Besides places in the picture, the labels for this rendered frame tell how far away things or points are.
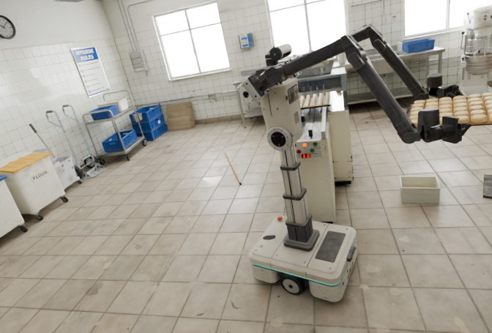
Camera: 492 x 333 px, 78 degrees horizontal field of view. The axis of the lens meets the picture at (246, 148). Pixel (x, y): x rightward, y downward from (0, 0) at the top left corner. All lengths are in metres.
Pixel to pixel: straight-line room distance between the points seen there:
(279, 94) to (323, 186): 1.08
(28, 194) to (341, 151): 3.67
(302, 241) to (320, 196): 0.54
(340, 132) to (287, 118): 1.40
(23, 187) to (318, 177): 3.45
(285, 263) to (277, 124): 0.92
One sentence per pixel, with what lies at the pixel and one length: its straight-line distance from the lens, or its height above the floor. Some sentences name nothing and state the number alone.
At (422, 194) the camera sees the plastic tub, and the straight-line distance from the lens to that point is 3.09.
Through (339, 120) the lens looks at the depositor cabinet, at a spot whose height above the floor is 0.74.
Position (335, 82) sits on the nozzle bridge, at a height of 1.09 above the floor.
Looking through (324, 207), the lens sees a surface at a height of 0.23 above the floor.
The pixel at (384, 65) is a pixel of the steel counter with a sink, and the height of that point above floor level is 0.75.
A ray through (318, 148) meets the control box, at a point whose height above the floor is 0.77.
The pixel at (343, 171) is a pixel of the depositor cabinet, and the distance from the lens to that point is 3.26.
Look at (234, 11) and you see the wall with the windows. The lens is 6.31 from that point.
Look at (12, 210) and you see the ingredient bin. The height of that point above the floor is 0.33.
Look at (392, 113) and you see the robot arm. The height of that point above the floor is 1.28.
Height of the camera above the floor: 1.68
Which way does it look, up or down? 20 degrees down
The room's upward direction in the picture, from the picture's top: 12 degrees counter-clockwise
